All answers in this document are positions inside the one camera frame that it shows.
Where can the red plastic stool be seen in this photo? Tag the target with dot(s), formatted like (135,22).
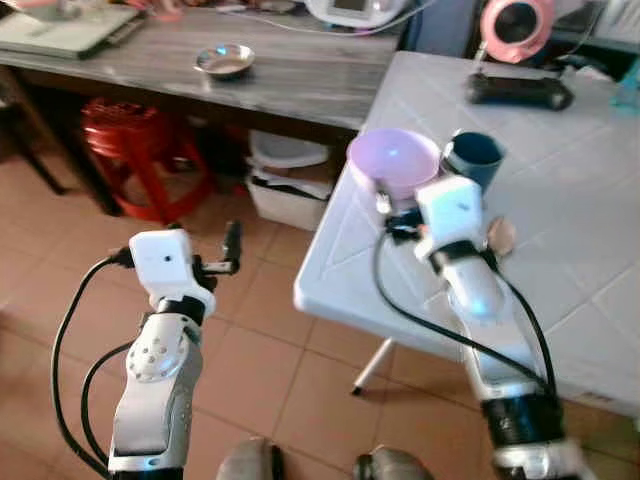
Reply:
(140,150)

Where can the pink desk fan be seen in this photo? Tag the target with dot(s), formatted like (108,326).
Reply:
(515,28)

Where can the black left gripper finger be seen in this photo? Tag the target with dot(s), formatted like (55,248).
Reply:
(233,245)
(173,226)

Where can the white appliance with display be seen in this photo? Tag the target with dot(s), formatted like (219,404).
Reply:
(355,10)

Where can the small metal bowl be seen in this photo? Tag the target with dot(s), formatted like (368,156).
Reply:
(225,62)

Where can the grey wooden desk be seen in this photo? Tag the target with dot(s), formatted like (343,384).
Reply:
(300,75)

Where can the white storage box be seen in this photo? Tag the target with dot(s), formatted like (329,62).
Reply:
(285,180)

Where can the grey left robot foot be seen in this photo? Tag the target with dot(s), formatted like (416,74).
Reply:
(245,462)

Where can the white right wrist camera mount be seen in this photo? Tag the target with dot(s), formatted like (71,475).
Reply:
(450,212)

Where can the grey right robot foot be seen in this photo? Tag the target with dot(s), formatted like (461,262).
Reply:
(395,465)

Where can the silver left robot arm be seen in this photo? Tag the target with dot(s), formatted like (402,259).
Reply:
(150,390)

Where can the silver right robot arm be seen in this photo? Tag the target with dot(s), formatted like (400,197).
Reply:
(500,350)

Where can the grey robot foot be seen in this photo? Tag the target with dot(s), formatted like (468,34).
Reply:
(395,465)
(245,462)

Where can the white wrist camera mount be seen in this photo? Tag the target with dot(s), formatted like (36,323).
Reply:
(450,212)
(165,265)

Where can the white folding table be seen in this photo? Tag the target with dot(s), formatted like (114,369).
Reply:
(560,200)

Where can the teal transparent bottle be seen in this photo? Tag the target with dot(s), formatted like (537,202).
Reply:
(630,88)

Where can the teal cup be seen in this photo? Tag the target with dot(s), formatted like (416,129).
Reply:
(478,158)

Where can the metal spoon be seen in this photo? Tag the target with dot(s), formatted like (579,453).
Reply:
(501,236)

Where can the pink plastic bowl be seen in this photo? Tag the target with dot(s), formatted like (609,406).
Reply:
(393,160)

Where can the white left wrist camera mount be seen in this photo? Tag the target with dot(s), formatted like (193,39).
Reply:
(165,265)

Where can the green cutting mat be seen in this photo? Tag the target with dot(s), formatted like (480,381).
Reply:
(60,32)

